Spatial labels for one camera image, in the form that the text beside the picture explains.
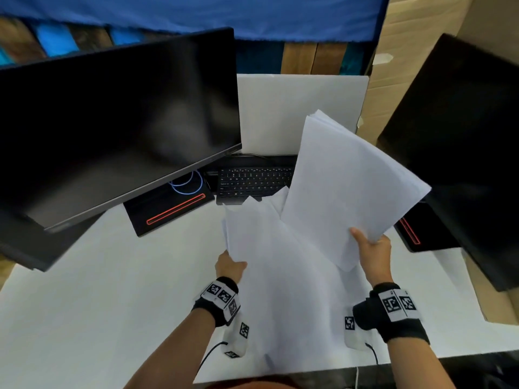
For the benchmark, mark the large black monitor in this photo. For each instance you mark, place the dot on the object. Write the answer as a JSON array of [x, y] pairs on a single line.
[[101, 129], [466, 149]]

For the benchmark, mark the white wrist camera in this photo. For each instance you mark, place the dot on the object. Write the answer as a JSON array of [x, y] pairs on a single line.
[[237, 340], [353, 334]]

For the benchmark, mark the white board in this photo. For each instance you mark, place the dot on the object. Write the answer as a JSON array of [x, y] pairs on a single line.
[[275, 113]]

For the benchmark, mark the black keyboard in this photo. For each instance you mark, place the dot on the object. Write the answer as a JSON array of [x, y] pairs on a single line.
[[255, 180]]

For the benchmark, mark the person's left forearm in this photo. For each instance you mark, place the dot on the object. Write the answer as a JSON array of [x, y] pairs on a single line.
[[174, 352]]

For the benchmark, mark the brown cardboard sheet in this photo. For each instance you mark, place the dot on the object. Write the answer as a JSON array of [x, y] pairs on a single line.
[[409, 44]]

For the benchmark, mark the black monitor base red stripe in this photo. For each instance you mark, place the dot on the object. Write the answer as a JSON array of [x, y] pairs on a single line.
[[170, 210], [425, 234]]

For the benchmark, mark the person's right thumb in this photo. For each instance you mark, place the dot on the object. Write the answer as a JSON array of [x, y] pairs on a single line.
[[360, 241]]

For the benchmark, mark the person's right forearm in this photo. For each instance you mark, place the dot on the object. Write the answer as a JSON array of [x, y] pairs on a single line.
[[417, 364]]

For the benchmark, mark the blue cloth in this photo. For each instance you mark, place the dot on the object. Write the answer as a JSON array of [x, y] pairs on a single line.
[[202, 14]]

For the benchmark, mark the person's left hand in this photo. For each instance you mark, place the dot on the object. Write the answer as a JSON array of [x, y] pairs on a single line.
[[227, 266]]

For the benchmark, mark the person's left thumb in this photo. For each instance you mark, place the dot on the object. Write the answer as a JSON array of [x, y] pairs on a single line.
[[241, 267]]

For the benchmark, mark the person's right hand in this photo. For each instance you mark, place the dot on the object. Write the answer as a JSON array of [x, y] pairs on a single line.
[[376, 259]]

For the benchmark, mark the black wristband with marker tags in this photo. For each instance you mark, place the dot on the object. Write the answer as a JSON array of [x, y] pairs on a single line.
[[217, 307], [401, 324]]

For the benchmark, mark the white paper stack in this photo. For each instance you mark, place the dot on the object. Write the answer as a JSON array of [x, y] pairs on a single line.
[[348, 186], [263, 279]]

